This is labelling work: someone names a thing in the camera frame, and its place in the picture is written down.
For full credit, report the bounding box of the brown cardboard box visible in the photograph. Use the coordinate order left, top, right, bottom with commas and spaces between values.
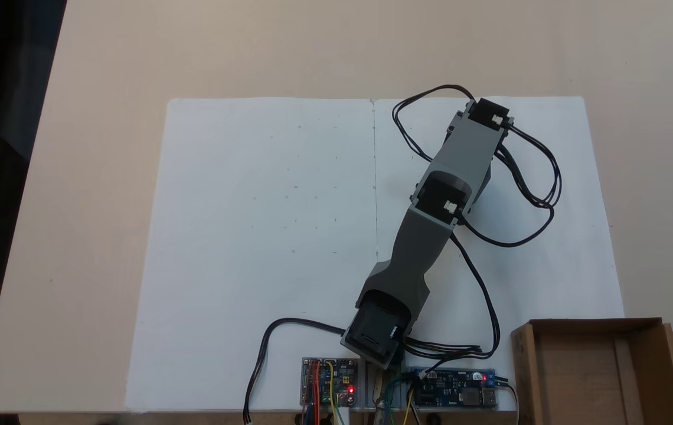
511, 318, 673, 425

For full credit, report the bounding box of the black cable bundle at base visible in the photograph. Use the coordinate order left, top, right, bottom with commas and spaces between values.
404, 338, 485, 362

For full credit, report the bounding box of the white paper sheet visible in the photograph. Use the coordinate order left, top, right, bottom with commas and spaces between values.
126, 97, 378, 413
372, 96, 625, 413

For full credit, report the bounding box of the blue circuit board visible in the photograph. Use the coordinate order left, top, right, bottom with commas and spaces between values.
410, 367, 500, 410

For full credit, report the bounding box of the orange wire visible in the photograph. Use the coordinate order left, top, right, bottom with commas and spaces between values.
309, 360, 322, 425

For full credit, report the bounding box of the black shoulder cable to board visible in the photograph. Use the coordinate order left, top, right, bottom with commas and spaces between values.
450, 235, 502, 362

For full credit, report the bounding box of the green wire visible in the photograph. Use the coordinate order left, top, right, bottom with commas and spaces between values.
385, 377, 413, 425

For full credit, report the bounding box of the black elbow motor cable loop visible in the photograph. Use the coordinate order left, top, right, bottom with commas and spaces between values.
453, 125, 563, 248

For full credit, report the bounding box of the long black base cable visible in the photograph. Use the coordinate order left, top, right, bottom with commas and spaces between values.
243, 318, 349, 424

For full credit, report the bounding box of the yellow wire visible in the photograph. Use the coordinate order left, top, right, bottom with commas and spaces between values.
325, 361, 347, 425

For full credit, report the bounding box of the circuit board with red LED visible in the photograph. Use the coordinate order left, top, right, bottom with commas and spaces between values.
300, 357, 368, 409

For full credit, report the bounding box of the black gripper motor cable loop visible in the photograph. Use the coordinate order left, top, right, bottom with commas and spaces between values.
391, 84, 476, 162

